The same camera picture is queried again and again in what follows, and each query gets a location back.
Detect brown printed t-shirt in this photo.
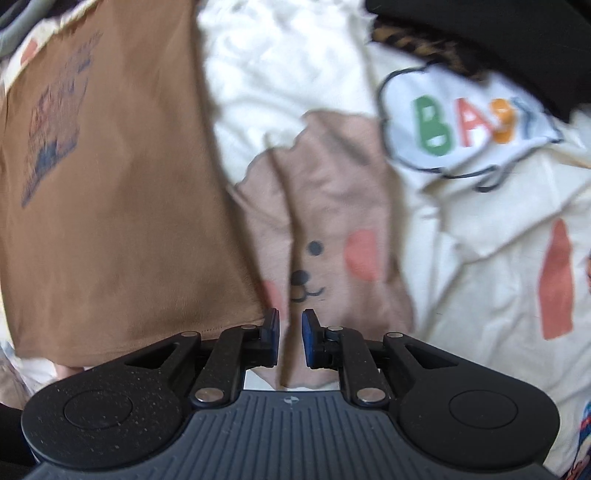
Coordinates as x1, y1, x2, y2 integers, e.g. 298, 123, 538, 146
0, 0, 264, 370

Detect leopard print cloth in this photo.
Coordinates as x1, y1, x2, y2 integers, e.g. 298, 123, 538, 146
369, 23, 490, 81

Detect cream bear print blanket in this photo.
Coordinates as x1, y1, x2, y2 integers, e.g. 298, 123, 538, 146
0, 0, 591, 480

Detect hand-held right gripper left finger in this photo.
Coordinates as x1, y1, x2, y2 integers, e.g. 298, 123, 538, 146
124, 308, 281, 407

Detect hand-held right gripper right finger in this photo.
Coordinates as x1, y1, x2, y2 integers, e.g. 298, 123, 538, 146
301, 309, 456, 407

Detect black clothes pile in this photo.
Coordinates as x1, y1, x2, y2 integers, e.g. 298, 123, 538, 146
365, 0, 591, 123

